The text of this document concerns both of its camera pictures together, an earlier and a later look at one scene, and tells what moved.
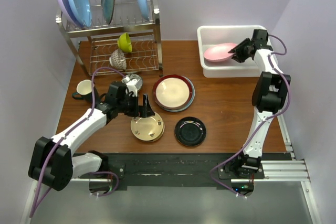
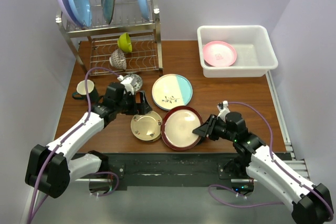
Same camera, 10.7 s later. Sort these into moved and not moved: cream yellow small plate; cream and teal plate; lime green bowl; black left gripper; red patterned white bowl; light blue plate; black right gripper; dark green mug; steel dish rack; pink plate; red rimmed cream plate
Moved: pink plate; red rimmed cream plate; black right gripper; cream and teal plate
Not moved: cream yellow small plate; red patterned white bowl; black left gripper; steel dish rack; lime green bowl; dark green mug; light blue plate
